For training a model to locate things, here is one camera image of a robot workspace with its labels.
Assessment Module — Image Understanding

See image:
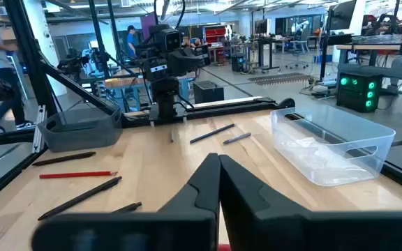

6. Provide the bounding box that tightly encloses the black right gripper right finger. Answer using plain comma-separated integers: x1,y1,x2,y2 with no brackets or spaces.
218,154,402,251

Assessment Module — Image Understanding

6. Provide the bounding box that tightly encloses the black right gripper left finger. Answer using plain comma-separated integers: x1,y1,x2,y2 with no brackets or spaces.
31,152,221,251

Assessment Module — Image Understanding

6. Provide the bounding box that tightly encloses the dark blue pencil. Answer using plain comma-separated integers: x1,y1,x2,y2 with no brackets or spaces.
189,123,237,145

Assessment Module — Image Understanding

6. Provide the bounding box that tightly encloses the grey pen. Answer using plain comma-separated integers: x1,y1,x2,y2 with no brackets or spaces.
222,132,253,146

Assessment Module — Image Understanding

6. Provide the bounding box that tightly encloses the clear plastic bin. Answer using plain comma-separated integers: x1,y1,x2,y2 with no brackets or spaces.
269,104,396,188

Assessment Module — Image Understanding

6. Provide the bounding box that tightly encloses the red pencil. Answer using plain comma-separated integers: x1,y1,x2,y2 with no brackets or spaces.
38,170,119,180

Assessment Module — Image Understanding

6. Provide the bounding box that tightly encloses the black box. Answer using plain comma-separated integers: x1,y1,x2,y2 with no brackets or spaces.
193,80,225,105

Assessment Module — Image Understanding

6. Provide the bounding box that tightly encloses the red tool cabinet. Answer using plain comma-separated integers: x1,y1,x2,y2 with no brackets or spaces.
204,26,228,45

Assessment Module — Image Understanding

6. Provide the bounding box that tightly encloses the purple panel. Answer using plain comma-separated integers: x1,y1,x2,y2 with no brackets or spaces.
140,12,158,41

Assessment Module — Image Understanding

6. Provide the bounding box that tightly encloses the wooden workbench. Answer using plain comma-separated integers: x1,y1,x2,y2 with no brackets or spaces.
103,71,197,113

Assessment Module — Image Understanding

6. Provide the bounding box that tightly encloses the black standing desk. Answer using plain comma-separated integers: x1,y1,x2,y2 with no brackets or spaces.
253,34,295,74

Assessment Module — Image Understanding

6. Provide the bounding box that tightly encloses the dark floor mat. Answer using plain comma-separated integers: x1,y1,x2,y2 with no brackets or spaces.
248,72,312,87

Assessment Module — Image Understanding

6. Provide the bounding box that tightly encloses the office chair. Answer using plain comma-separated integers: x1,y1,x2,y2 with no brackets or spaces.
286,29,311,70

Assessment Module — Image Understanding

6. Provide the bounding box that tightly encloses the grey plastic bin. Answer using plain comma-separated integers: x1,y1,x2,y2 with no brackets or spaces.
36,106,124,153

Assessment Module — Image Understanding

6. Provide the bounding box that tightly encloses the black computer tower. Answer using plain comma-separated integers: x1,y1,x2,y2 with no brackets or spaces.
336,71,383,114

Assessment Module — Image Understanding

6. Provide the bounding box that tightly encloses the silver aluminium extrusion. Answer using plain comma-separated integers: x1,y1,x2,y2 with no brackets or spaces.
31,104,47,154

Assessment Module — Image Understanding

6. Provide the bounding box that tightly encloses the black monitor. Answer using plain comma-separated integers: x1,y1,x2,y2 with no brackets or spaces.
326,0,358,33

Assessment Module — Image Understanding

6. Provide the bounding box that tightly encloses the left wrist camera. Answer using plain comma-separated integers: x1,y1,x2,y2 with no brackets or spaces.
158,26,184,53

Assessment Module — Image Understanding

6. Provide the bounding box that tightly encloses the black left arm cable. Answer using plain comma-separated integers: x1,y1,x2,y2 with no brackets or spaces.
154,0,187,31

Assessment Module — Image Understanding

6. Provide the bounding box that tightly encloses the black aluminium table frame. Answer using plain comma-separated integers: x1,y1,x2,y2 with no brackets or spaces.
0,96,402,210

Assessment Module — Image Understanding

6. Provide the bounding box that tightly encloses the black rig upright post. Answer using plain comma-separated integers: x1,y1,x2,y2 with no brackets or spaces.
3,0,125,116

